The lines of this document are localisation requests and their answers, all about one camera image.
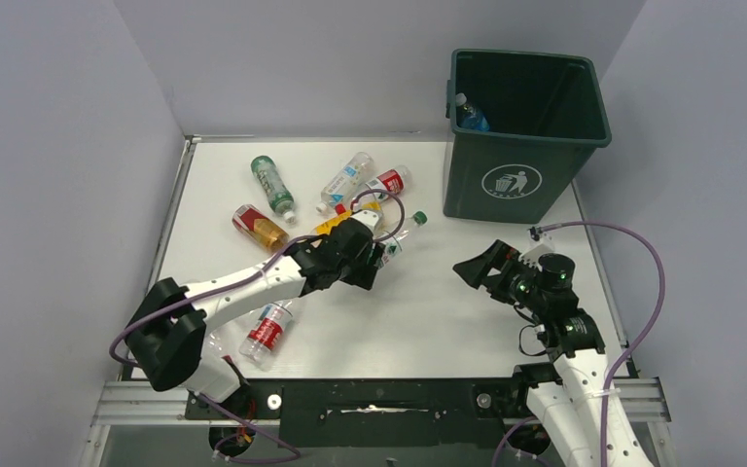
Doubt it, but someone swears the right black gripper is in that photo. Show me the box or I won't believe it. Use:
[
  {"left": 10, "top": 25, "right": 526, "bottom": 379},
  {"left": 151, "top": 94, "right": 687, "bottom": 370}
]
[{"left": 452, "top": 239, "right": 547, "bottom": 312}]

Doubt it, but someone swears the green cap green label bottle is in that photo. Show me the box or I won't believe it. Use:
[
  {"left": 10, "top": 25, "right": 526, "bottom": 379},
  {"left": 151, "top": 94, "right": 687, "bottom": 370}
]
[{"left": 377, "top": 211, "right": 428, "bottom": 269}]

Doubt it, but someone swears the yellow label bottle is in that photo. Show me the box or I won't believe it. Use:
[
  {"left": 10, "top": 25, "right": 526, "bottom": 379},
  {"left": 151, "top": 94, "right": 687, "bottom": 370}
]
[{"left": 310, "top": 201, "right": 382, "bottom": 235}]

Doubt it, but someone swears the blue label water bottle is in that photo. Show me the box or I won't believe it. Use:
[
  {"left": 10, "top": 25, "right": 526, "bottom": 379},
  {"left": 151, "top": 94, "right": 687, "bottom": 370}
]
[{"left": 454, "top": 92, "right": 490, "bottom": 132}]

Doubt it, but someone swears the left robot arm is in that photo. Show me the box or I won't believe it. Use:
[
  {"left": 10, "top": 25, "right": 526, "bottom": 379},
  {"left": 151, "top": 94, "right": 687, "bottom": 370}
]
[{"left": 117, "top": 216, "right": 383, "bottom": 402}]

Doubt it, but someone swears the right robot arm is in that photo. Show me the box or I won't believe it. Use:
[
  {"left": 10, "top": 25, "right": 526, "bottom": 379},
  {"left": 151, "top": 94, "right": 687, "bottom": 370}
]
[{"left": 452, "top": 240, "right": 651, "bottom": 466}]

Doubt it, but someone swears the dark green trash bin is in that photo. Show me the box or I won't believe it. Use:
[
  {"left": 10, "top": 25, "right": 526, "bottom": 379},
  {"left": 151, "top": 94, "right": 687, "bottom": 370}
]
[{"left": 443, "top": 49, "right": 612, "bottom": 224}]

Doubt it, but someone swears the white blue label bottle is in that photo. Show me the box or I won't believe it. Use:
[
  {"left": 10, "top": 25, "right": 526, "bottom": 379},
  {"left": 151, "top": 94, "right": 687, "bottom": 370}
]
[{"left": 315, "top": 152, "right": 374, "bottom": 215}]

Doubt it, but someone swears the red label water bottle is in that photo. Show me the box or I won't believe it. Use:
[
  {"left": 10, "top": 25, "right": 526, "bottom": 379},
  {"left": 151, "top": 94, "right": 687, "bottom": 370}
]
[{"left": 334, "top": 165, "right": 411, "bottom": 214}]

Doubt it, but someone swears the green label tea bottle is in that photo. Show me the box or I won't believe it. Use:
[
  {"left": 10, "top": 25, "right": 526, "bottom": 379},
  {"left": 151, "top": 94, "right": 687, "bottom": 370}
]
[{"left": 250, "top": 155, "right": 297, "bottom": 225}]

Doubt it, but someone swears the red gold label bottle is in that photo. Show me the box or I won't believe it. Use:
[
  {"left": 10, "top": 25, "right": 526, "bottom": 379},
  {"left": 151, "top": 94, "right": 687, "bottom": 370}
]
[{"left": 231, "top": 204, "right": 290, "bottom": 253}]

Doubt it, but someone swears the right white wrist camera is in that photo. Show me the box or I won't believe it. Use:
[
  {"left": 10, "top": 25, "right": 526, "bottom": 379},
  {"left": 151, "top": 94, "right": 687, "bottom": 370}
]
[{"left": 520, "top": 233, "right": 555, "bottom": 266}]

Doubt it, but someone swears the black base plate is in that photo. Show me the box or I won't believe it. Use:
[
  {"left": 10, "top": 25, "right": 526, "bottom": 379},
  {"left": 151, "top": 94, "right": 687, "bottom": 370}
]
[{"left": 185, "top": 372, "right": 546, "bottom": 449}]

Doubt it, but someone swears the aluminium front rail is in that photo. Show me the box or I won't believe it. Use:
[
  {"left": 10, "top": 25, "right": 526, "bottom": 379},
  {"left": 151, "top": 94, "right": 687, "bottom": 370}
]
[{"left": 90, "top": 377, "right": 671, "bottom": 427}]

